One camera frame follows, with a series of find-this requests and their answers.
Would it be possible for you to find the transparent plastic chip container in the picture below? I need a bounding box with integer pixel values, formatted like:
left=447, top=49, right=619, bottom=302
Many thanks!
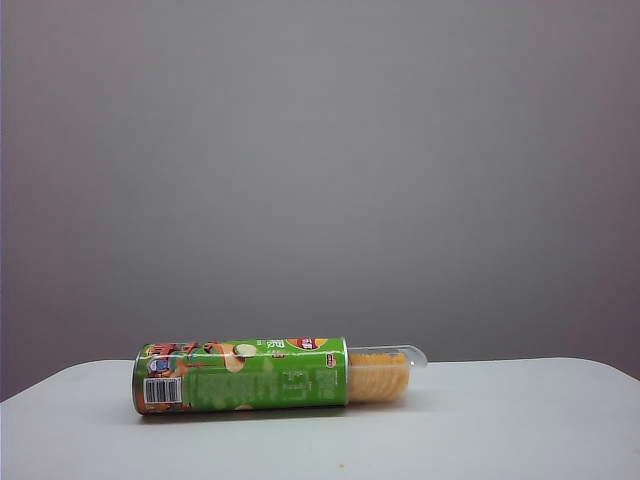
left=346, top=342, right=428, bottom=405

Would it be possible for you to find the green chips tub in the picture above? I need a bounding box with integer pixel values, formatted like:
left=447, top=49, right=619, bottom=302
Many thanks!
left=130, top=335, right=352, bottom=417

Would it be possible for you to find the stack of yellow potato chips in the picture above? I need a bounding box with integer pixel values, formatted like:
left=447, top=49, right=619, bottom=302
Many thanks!
left=349, top=350, right=412, bottom=403

